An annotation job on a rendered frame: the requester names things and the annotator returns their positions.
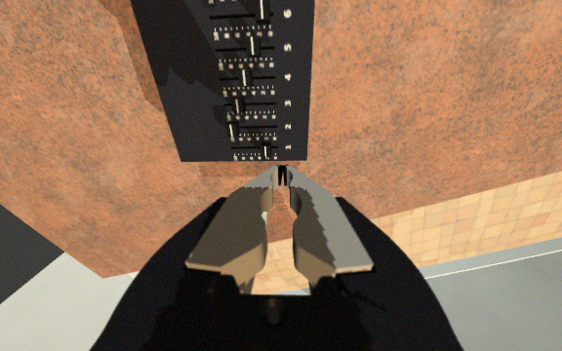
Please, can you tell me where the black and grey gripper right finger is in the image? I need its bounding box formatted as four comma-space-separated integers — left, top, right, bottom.
283, 164, 464, 351

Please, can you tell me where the black lighting desk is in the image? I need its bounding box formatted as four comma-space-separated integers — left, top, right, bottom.
130, 0, 315, 162

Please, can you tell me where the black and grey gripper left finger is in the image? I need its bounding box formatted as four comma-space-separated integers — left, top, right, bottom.
89, 164, 283, 351

